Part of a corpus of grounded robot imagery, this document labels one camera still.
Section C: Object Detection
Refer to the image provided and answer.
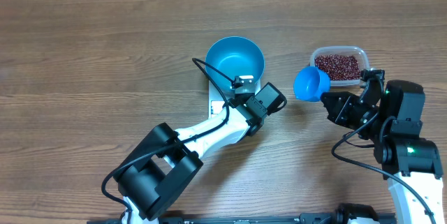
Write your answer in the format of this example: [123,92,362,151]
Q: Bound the red adzuki beans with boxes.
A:
[314,54,360,81]

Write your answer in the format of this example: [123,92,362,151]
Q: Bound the blue plastic measuring scoop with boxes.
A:
[293,66,330,102]

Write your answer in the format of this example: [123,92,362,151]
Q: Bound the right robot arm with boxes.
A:
[321,80,445,223]

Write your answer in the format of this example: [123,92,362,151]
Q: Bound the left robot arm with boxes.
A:
[112,83,287,223]

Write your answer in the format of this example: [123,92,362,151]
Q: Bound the white digital kitchen scale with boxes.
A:
[208,81,261,119]

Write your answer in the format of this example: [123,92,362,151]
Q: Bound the teal metal bowl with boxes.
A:
[205,36,265,93]

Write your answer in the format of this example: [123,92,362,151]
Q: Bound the clear plastic food container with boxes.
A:
[309,46,369,87]

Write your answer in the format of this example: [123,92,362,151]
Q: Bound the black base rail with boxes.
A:
[87,202,397,224]

